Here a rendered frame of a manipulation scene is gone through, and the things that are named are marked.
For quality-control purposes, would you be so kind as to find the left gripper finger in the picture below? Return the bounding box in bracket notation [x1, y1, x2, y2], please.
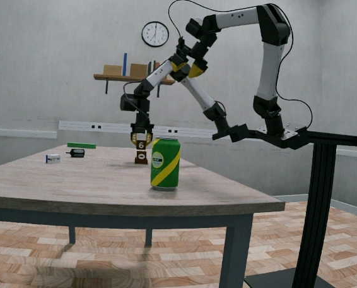
[171, 62, 187, 72]
[188, 63, 203, 78]

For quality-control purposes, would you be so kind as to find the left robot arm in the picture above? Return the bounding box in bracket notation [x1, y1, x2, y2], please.
[185, 5, 298, 143]

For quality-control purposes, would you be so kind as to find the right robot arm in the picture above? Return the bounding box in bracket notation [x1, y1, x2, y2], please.
[120, 56, 238, 136]

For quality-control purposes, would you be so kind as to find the green soda can with yellow stripe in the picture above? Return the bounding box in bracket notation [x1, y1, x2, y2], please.
[150, 136, 180, 191]

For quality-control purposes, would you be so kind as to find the brown cube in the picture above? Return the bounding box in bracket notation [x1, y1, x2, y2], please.
[136, 151, 146, 160]
[136, 140, 146, 150]

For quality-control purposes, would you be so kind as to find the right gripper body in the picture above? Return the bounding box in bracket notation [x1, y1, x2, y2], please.
[131, 113, 155, 141]

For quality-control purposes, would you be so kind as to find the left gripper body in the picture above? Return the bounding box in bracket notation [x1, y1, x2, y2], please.
[172, 41, 209, 74]

